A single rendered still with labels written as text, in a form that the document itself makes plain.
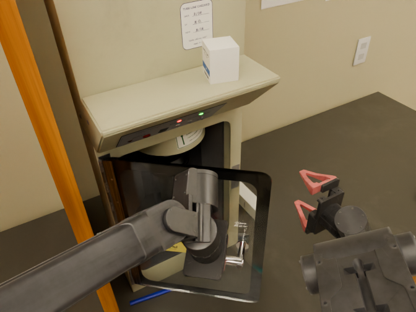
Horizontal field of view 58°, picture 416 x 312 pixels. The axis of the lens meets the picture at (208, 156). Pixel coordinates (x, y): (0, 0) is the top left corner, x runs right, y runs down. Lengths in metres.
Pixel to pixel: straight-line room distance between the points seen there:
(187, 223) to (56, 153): 0.21
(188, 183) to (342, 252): 0.27
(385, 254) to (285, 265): 0.72
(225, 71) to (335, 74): 1.09
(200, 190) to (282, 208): 0.66
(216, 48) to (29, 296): 0.43
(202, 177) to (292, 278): 0.54
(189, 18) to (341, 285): 0.48
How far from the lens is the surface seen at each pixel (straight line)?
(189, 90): 0.62
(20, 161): 1.20
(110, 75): 0.64
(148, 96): 0.61
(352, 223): 0.73
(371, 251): 0.39
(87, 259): 0.45
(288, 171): 1.34
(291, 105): 1.59
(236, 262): 0.74
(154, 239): 0.49
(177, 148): 0.79
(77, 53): 0.62
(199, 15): 0.67
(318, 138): 1.52
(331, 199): 0.82
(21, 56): 0.51
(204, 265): 0.65
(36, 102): 0.54
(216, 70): 0.63
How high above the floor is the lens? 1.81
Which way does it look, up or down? 38 degrees down
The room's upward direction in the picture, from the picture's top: 2 degrees counter-clockwise
